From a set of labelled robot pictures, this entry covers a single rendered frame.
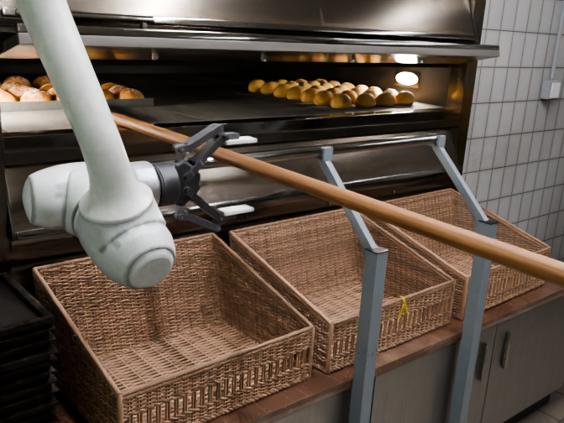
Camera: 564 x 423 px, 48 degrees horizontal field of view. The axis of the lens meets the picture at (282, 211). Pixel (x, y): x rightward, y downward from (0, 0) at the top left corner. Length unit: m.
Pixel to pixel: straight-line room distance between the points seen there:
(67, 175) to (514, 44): 2.30
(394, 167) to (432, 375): 0.81
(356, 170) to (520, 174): 1.16
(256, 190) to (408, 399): 0.79
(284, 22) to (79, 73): 1.19
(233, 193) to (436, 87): 1.19
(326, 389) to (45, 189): 0.96
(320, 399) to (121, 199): 0.97
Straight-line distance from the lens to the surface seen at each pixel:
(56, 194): 1.00
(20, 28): 1.49
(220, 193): 1.93
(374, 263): 1.57
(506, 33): 2.93
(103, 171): 0.86
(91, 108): 0.86
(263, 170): 1.25
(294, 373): 1.68
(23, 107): 2.07
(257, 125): 1.98
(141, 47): 1.59
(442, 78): 2.79
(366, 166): 2.34
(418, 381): 2.02
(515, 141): 3.14
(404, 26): 2.38
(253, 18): 1.92
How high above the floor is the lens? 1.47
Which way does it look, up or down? 16 degrees down
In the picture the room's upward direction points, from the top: 3 degrees clockwise
